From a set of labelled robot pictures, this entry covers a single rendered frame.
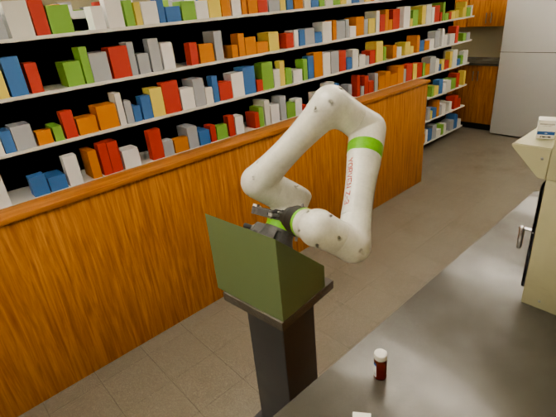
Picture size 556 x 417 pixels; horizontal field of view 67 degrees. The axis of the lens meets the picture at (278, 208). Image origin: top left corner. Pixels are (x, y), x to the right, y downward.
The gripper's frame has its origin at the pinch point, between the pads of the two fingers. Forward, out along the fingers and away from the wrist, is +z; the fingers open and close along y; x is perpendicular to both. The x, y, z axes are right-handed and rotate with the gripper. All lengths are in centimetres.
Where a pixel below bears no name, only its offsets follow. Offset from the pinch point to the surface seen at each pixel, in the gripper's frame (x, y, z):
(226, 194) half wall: -7, 26, 149
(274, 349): -58, 17, 13
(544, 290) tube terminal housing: -10, 85, -45
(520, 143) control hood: 36, 62, -42
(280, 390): -78, 26, 18
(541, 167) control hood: 29, 67, -47
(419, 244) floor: -24, 203, 147
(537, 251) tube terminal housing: 3, 78, -44
